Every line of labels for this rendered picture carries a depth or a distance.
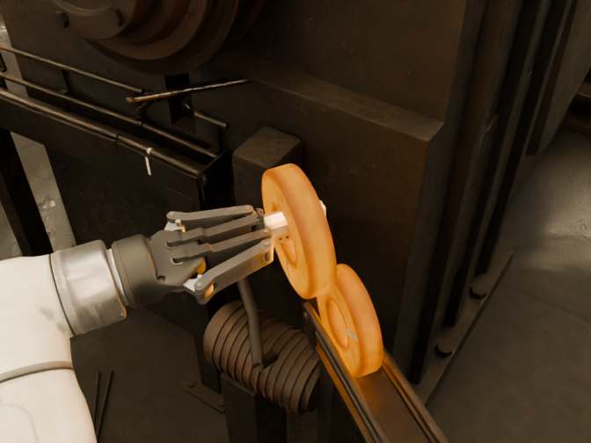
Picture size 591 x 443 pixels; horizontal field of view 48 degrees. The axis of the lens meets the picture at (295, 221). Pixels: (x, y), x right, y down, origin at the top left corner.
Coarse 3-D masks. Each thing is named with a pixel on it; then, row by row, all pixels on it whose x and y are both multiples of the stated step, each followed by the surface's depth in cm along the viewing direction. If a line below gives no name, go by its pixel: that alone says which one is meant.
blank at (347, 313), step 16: (352, 272) 89; (336, 288) 88; (352, 288) 87; (320, 304) 97; (336, 304) 90; (352, 304) 85; (368, 304) 86; (336, 320) 96; (352, 320) 85; (368, 320) 85; (336, 336) 95; (352, 336) 87; (368, 336) 85; (352, 352) 89; (368, 352) 86; (352, 368) 91; (368, 368) 88
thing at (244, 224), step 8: (256, 208) 75; (248, 216) 75; (256, 216) 75; (224, 224) 74; (232, 224) 74; (240, 224) 74; (248, 224) 74; (184, 232) 73; (192, 232) 73; (200, 232) 73; (208, 232) 73; (216, 232) 73; (224, 232) 74; (232, 232) 74; (240, 232) 74; (248, 232) 75; (168, 240) 72; (176, 240) 72; (184, 240) 72; (192, 240) 72; (200, 240) 73; (208, 240) 73; (216, 240) 74; (224, 240) 74
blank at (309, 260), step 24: (288, 168) 74; (264, 192) 80; (288, 192) 70; (312, 192) 70; (288, 216) 72; (312, 216) 69; (312, 240) 69; (288, 264) 79; (312, 264) 70; (336, 264) 71; (312, 288) 72
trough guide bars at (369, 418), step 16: (304, 304) 99; (320, 320) 96; (320, 336) 94; (336, 352) 91; (384, 352) 91; (336, 368) 92; (384, 368) 91; (352, 384) 87; (400, 384) 87; (352, 400) 88; (416, 400) 84; (368, 416) 83; (416, 416) 85; (384, 432) 81; (432, 432) 81
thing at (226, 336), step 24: (216, 312) 117; (240, 312) 115; (264, 312) 119; (216, 336) 114; (240, 336) 113; (264, 336) 112; (288, 336) 112; (216, 360) 115; (240, 360) 112; (288, 360) 109; (312, 360) 109; (240, 384) 120; (264, 384) 110; (288, 384) 108; (312, 384) 108; (240, 408) 124; (264, 408) 125; (288, 408) 110; (312, 408) 112; (240, 432) 132; (264, 432) 130
